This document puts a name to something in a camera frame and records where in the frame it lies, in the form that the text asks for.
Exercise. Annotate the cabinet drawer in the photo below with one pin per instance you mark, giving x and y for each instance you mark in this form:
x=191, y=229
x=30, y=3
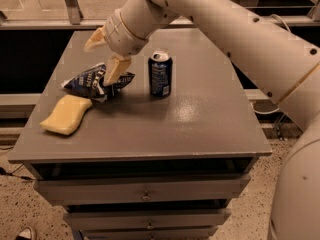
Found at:
x=146, y=189
x=152, y=219
x=190, y=233

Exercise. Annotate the blue chip bag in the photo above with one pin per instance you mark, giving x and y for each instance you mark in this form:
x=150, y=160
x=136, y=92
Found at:
x=89, y=84

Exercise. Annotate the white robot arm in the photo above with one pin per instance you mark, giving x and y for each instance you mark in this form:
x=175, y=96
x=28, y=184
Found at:
x=283, y=66

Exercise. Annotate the middle cabinet drawer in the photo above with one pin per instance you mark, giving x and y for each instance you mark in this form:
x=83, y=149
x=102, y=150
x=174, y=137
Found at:
x=152, y=219

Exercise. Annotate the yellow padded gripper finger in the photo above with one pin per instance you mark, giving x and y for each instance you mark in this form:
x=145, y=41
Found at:
x=115, y=67
x=97, y=39

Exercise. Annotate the top cabinet drawer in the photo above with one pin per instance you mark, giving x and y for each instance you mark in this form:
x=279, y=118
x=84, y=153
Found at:
x=146, y=189

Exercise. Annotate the yellow sponge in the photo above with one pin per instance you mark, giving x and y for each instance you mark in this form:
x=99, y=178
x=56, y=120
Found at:
x=67, y=115

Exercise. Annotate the white shoe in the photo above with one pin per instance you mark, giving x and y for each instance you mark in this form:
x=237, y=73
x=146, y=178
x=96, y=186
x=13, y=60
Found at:
x=27, y=233

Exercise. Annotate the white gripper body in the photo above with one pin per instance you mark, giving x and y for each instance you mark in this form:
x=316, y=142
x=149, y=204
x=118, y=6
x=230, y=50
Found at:
x=115, y=33

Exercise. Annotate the grey drawer cabinet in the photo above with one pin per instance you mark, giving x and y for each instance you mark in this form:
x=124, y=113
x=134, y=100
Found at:
x=206, y=126

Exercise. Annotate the bottom cabinet drawer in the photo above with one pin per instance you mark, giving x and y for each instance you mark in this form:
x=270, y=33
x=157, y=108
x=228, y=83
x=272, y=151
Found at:
x=190, y=233

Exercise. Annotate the metal railing frame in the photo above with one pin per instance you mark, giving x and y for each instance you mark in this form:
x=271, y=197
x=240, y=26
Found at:
x=87, y=14

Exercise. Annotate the blue soda can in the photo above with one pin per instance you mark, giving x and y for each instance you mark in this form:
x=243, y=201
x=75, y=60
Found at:
x=160, y=66

